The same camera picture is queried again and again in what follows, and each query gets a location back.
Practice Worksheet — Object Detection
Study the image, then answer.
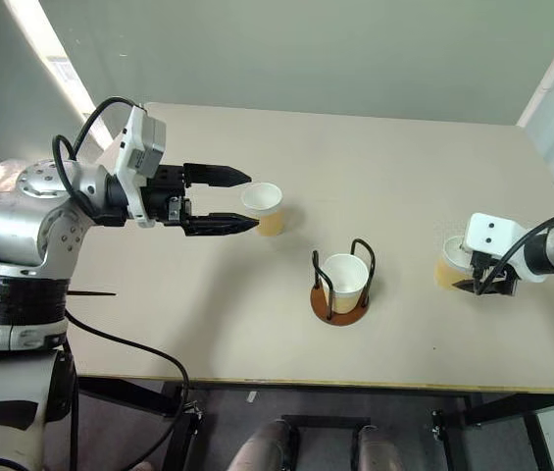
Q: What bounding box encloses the dark rounded shape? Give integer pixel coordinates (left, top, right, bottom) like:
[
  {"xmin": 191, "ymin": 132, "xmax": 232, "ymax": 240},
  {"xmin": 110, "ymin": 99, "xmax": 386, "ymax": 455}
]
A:
[
  {"xmin": 228, "ymin": 420, "xmax": 302, "ymax": 471},
  {"xmin": 354, "ymin": 424, "xmax": 406, "ymax": 471}
]

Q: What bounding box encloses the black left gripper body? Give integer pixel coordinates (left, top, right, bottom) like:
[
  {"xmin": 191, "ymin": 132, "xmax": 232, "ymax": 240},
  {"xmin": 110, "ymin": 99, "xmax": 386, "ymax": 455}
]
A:
[{"xmin": 141, "ymin": 164, "xmax": 195, "ymax": 230}]

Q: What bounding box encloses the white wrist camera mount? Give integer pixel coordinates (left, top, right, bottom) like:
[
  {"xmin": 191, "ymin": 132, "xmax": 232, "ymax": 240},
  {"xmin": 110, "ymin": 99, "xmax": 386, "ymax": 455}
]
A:
[
  {"xmin": 462, "ymin": 212, "xmax": 524, "ymax": 262},
  {"xmin": 112, "ymin": 104, "xmax": 168, "ymax": 228}
]

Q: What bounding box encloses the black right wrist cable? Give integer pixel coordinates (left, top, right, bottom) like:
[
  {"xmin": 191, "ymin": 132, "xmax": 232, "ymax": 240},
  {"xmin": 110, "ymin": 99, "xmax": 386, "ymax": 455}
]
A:
[{"xmin": 475, "ymin": 207, "xmax": 554, "ymax": 297}]

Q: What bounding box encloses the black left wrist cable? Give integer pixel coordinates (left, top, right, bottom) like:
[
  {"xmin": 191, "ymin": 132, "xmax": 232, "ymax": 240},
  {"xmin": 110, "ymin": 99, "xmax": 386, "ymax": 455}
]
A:
[{"xmin": 52, "ymin": 96, "xmax": 143, "ymax": 197}]

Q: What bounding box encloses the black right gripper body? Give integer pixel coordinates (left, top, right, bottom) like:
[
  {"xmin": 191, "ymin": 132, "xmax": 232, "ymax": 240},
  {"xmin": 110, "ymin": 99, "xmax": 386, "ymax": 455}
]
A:
[{"xmin": 470, "ymin": 249, "xmax": 520, "ymax": 298}]

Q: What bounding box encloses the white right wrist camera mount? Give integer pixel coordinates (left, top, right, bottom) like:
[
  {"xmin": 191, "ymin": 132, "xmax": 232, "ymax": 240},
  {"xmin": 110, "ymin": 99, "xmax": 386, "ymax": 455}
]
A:
[{"xmin": 462, "ymin": 212, "xmax": 524, "ymax": 262}]

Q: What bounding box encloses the paper cup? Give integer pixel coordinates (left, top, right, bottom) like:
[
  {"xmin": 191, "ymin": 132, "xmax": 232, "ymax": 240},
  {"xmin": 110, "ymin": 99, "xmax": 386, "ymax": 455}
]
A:
[
  {"xmin": 434, "ymin": 235, "xmax": 475, "ymax": 291},
  {"xmin": 318, "ymin": 252, "xmax": 371, "ymax": 315},
  {"xmin": 239, "ymin": 182, "xmax": 286, "ymax": 238}
]

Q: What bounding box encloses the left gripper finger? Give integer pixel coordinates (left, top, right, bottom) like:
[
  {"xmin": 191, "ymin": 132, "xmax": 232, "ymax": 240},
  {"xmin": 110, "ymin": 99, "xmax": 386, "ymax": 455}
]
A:
[
  {"xmin": 180, "ymin": 211, "xmax": 262, "ymax": 238},
  {"xmin": 182, "ymin": 162, "xmax": 254, "ymax": 189}
]

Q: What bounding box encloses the black wire cup holder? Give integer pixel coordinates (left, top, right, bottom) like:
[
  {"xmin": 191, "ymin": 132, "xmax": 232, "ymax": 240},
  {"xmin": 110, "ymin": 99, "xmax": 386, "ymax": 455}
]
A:
[{"xmin": 309, "ymin": 237, "xmax": 377, "ymax": 327}]

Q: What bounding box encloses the long black left arm cable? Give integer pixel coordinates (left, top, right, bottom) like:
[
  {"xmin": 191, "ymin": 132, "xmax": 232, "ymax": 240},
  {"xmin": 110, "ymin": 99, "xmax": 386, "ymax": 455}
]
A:
[{"xmin": 63, "ymin": 308, "xmax": 192, "ymax": 471}]

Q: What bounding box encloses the black metal table frame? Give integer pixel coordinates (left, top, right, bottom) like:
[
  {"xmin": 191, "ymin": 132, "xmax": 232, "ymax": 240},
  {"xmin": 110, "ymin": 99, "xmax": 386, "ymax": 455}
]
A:
[{"xmin": 76, "ymin": 376, "xmax": 554, "ymax": 471}]

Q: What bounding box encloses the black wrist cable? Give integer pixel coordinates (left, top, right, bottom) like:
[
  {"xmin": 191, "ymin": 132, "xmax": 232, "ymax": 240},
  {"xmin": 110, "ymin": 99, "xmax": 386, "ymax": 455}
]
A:
[
  {"xmin": 475, "ymin": 207, "xmax": 554, "ymax": 297},
  {"xmin": 52, "ymin": 96, "xmax": 143, "ymax": 197}
]

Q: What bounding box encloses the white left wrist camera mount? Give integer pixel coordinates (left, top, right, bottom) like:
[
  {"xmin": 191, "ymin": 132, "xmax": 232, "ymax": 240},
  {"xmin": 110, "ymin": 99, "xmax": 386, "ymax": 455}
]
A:
[{"xmin": 112, "ymin": 104, "xmax": 168, "ymax": 228}]

